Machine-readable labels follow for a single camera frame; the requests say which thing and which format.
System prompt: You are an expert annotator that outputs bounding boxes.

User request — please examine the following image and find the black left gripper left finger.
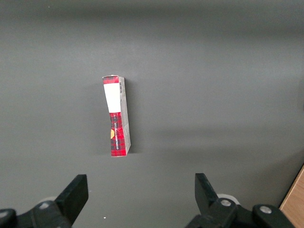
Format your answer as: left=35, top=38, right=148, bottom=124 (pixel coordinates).
left=0, top=174, right=89, bottom=228

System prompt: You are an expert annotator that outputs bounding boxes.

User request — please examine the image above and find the wooden table edge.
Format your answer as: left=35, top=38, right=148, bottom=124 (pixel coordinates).
left=279, top=163, right=304, bottom=228

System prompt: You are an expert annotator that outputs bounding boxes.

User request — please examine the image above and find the red plaid cookie box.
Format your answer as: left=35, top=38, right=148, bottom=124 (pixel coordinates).
left=102, top=75, right=132, bottom=158

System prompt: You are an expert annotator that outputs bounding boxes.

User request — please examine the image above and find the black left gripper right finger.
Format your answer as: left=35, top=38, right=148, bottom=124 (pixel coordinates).
left=185, top=173, right=295, bottom=228

